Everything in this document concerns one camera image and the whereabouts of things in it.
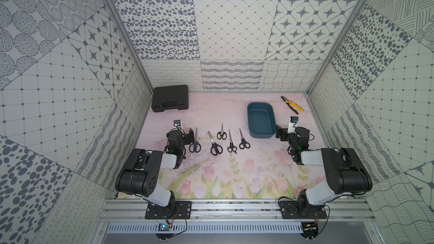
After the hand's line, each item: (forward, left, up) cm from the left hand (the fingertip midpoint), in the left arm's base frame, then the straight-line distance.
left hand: (181, 128), depth 94 cm
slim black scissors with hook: (-8, -28, -7) cm, 30 cm away
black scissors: (-9, -19, -7) cm, 22 cm away
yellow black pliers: (+22, -72, -7) cm, 75 cm away
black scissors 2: (-5, -35, -8) cm, 37 cm away
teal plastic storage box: (+12, -47, -8) cm, 50 cm away
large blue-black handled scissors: (-7, -8, -8) cm, 13 cm away
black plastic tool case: (+28, +14, -4) cm, 31 cm away
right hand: (+3, -59, -2) cm, 60 cm away
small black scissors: (+1, -22, -7) cm, 24 cm away
